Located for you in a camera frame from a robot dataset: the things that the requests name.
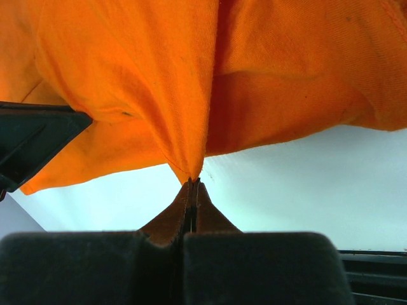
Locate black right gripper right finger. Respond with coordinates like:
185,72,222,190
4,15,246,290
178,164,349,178
183,182,355,304

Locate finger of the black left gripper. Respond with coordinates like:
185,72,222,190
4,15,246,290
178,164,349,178
1,101,92,200

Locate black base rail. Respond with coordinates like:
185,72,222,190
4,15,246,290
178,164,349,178
340,250,406,305

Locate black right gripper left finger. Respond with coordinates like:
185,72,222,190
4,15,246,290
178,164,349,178
1,182,193,304

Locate orange t shirt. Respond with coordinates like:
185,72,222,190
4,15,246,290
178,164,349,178
1,1,406,194

